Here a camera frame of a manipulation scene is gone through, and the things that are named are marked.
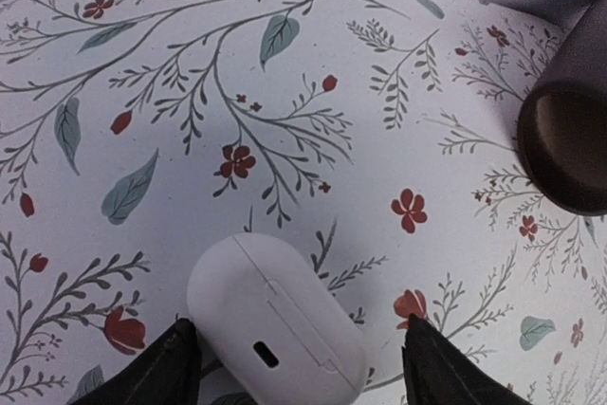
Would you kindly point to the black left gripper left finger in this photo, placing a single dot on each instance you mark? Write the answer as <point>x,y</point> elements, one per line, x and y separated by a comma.
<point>166,372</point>

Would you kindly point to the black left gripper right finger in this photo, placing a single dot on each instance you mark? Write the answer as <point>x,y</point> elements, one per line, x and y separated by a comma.
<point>436,372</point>

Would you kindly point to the white earbud charging case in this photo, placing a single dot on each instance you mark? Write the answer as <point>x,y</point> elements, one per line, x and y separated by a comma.
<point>274,325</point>

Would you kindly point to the floral patterned table mat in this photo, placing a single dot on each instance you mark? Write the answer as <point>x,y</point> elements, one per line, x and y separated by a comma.
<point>376,137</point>

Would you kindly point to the black cylinder speaker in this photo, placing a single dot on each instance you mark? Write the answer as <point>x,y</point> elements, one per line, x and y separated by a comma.
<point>561,128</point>

